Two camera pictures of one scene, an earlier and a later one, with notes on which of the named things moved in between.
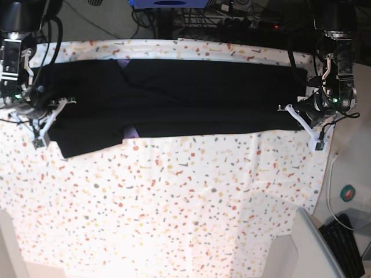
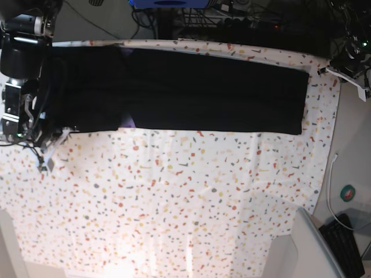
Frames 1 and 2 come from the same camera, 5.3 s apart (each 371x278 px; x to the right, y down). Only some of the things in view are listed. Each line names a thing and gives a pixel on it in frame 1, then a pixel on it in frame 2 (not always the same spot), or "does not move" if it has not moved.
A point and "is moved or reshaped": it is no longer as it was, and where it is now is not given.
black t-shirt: x=90 y=104 is moved or reshaped
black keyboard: x=342 y=244 does not move
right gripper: x=315 y=108 to x=348 y=66
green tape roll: x=347 y=193 does not move
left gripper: x=36 y=100 to x=43 y=137
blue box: x=168 y=4 does not move
